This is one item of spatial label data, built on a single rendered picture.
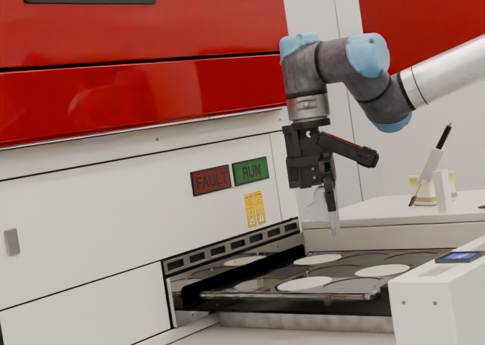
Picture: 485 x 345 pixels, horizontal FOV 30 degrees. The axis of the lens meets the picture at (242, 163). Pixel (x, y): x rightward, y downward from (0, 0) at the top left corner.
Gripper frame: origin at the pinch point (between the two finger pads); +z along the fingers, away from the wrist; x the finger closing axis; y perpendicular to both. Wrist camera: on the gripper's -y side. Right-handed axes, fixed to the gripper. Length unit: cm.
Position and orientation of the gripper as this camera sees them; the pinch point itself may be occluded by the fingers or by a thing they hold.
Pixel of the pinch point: (337, 228)
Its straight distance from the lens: 164.5
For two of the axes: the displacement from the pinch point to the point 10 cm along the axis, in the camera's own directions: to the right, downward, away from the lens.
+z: 1.5, 9.9, 0.5
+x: -1.5, 0.8, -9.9
